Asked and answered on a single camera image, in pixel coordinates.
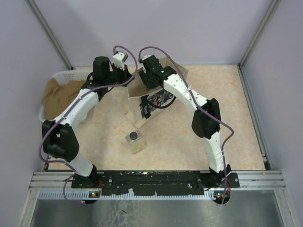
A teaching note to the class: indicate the aluminium frame rail left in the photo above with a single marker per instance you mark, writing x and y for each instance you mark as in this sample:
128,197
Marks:
50,33

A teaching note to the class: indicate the aluminium frame rail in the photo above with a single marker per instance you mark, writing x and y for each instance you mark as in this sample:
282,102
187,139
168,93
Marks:
265,20
50,33

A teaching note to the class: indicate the white slotted cable duct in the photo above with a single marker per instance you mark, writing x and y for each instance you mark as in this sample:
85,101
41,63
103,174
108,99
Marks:
90,195

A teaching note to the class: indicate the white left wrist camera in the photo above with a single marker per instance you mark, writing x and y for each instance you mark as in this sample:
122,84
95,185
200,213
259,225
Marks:
119,59

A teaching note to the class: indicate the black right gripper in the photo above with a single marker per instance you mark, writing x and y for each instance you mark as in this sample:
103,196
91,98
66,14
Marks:
148,85

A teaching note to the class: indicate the clear square bottle black cap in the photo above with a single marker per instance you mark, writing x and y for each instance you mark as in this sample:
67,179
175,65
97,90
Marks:
135,141

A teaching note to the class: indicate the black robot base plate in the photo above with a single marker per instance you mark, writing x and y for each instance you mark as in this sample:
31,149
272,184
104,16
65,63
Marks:
158,183

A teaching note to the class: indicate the brown cloth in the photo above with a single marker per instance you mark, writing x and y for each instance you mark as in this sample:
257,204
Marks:
57,98

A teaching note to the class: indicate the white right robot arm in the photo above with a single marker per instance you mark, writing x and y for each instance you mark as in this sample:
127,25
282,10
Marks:
206,112

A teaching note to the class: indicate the aluminium frame rail right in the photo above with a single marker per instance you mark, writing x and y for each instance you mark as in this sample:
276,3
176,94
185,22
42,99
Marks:
265,20

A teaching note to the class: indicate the cream canvas tote bag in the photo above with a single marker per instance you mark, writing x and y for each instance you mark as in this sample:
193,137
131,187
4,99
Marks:
140,104

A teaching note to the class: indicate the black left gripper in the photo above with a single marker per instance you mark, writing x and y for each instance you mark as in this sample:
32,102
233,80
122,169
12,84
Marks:
125,74

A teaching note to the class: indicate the aluminium front frame rails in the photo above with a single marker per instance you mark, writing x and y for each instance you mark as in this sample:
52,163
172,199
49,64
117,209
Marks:
248,180

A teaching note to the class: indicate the white plastic basket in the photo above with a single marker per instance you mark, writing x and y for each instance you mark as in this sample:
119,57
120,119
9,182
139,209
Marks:
62,78

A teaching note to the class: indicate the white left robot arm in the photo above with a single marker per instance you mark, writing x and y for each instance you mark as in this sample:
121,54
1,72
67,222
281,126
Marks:
59,139

